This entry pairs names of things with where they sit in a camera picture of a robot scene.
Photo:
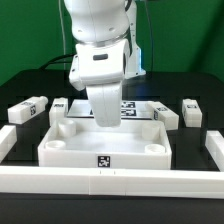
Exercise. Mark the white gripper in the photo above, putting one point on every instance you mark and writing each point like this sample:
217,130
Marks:
105,101

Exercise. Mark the white desk top tray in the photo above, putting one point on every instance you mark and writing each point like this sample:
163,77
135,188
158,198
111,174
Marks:
81,143

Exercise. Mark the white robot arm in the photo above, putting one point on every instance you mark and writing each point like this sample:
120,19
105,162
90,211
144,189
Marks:
106,53

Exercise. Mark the white U-shaped fence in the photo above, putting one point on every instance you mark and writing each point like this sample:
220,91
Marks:
110,181

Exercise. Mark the white marker base plate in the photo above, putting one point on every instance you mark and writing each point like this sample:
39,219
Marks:
129,110

